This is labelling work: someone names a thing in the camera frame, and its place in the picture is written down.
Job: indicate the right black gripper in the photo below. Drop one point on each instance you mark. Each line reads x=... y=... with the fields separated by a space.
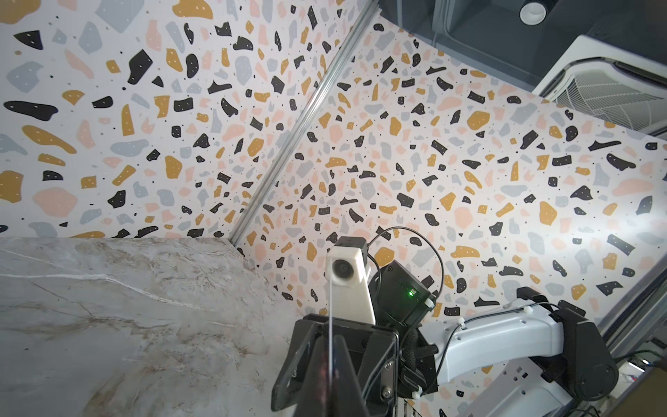
x=388 y=369

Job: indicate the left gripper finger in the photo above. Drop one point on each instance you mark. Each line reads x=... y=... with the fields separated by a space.
x=346 y=395

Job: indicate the blue card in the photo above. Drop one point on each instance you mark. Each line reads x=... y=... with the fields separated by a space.
x=330 y=360

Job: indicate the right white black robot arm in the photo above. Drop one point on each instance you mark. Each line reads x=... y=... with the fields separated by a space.
x=552 y=355

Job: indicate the ceiling air conditioner unit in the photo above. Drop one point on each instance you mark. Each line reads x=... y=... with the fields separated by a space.
x=612 y=84

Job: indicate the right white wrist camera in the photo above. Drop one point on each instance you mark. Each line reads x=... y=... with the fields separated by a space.
x=348 y=273

